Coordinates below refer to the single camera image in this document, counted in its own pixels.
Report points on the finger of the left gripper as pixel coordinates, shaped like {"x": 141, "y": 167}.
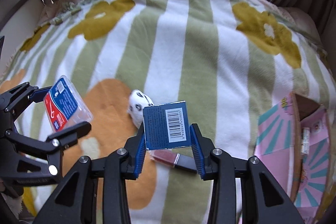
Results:
{"x": 58, "y": 141}
{"x": 15, "y": 101}

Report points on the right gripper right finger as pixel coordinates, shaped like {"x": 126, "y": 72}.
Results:
{"x": 263, "y": 198}

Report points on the white bedside furniture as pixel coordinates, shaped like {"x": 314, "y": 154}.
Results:
{"x": 18, "y": 21}

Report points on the floral striped blanket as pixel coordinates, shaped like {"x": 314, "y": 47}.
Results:
{"x": 229, "y": 60}

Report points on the white spotted sock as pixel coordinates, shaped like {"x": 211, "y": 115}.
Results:
{"x": 137, "y": 101}

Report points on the white plastic packet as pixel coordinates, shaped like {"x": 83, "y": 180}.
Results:
{"x": 305, "y": 141}

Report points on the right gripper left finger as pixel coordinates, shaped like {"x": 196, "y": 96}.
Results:
{"x": 74, "y": 199}

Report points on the dark red lipstick box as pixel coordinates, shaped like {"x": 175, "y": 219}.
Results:
{"x": 174, "y": 160}

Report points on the blue barcode box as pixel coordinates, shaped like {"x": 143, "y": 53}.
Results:
{"x": 166, "y": 126}

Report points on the clear blue red package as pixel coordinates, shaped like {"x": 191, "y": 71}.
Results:
{"x": 64, "y": 105}

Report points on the pink cardboard box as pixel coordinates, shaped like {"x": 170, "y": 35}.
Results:
{"x": 293, "y": 142}

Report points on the person's left hand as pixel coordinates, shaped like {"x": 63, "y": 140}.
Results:
{"x": 7, "y": 190}

